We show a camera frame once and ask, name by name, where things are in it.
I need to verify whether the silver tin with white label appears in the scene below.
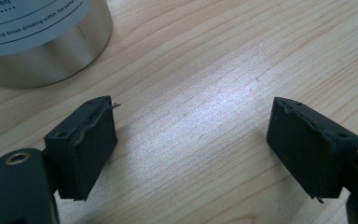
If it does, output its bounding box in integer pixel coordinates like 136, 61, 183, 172
0, 0, 114, 89

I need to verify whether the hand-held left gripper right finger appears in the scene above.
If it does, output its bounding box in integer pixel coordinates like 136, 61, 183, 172
266, 96, 358, 204

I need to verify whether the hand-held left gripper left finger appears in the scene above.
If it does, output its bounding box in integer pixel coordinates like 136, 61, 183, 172
43, 95, 121, 202

